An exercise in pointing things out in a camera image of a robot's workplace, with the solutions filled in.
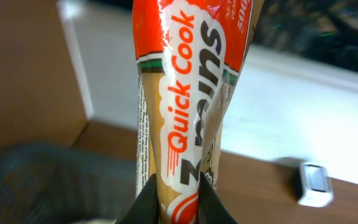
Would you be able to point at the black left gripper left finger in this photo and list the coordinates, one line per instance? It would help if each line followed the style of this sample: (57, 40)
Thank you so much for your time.
(145, 209)

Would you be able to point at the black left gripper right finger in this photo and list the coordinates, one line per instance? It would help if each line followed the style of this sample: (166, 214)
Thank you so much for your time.
(210, 208)

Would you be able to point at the orange spaghetti packet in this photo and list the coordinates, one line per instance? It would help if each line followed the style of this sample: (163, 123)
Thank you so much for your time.
(189, 56)

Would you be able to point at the white barcode scanner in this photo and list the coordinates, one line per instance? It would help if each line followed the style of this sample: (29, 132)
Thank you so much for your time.
(316, 188)

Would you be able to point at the grey plastic mesh basket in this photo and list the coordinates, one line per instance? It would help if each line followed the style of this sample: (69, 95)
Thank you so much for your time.
(46, 183)

